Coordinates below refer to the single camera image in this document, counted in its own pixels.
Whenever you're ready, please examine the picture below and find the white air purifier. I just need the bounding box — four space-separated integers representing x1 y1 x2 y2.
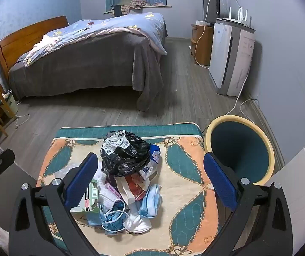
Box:
209 19 256 97

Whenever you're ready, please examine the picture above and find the teal bin with yellow rim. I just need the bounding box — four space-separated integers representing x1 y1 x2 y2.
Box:
204 115 276 186

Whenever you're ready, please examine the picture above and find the white tissue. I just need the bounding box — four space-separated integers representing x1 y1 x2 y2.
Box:
92 169 122 209

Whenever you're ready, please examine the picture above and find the thin white cable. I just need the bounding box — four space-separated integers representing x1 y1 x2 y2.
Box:
239 97 261 129

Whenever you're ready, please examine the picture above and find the window sill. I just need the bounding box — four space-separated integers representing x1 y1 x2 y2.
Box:
103 4 172 15

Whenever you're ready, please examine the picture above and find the white floor cable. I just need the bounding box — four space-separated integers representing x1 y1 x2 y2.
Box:
14 113 31 129

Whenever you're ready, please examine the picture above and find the green and white carton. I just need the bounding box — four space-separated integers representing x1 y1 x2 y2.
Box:
70 179 102 214

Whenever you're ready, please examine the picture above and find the white plug cable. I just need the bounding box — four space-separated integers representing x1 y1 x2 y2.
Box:
207 0 243 22

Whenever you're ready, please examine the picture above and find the white wardrobe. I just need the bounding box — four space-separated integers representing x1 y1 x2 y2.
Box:
270 128 305 246

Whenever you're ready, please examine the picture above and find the blue face mask with loops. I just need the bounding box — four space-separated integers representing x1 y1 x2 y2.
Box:
98 200 132 236

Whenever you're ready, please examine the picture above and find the light blue face mask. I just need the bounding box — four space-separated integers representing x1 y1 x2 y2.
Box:
139 184 162 218

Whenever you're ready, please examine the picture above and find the bed with grey cover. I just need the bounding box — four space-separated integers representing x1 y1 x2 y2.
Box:
8 21 169 112

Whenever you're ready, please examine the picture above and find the white purifier cable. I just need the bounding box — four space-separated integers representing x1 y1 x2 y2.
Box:
225 52 252 116

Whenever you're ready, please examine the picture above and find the white router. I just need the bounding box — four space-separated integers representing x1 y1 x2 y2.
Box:
222 7 251 25

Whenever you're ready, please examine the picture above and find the printed quilted mat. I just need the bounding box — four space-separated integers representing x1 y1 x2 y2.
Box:
35 123 222 256

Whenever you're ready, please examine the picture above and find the plaid cloth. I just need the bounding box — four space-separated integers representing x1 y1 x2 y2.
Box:
111 0 149 16

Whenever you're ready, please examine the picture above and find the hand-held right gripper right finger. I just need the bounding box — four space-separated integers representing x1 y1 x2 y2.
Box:
203 151 296 256

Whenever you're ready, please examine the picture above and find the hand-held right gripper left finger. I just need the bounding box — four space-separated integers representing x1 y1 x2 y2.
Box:
8 152 100 256

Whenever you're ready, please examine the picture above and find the blue printed duvet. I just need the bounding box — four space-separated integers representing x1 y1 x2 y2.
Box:
23 12 168 68

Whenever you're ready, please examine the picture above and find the thick white cable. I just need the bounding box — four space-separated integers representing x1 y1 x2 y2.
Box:
189 23 211 68

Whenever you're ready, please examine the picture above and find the red and white packet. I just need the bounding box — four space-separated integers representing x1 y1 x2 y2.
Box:
120 175 150 204

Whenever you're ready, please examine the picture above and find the pink snack wrapper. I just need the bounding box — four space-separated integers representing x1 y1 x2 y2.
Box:
104 179 123 200

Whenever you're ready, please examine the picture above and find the white bucket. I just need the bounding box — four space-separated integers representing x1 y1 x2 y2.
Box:
1 89 19 119

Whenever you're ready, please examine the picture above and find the wooden bed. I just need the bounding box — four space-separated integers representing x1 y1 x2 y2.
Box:
0 15 70 86

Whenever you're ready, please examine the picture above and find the blue wet wipes pack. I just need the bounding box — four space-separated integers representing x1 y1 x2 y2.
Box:
139 144 161 183

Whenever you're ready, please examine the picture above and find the black television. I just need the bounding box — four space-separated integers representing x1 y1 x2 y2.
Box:
203 0 220 24

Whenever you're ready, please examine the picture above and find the wooden cabinet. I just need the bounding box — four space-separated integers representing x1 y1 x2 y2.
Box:
190 21 214 66

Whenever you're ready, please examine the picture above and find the black plastic bag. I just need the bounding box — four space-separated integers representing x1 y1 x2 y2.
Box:
100 130 153 178

